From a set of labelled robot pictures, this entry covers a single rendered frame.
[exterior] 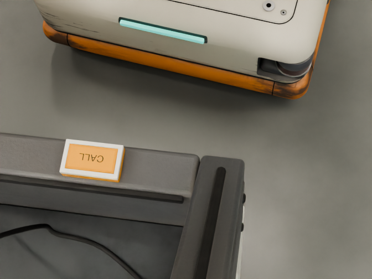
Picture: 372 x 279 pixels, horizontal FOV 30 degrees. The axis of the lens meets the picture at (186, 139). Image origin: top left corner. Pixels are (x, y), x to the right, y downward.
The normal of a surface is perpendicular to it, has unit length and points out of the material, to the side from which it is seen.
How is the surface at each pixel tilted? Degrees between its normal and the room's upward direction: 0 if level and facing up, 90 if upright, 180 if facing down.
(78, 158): 0
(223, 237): 43
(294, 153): 0
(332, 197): 0
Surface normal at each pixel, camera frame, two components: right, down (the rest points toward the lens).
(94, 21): -0.28, 0.91
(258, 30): -0.14, -0.06
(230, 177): 0.05, -0.88
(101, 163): -0.07, -0.33
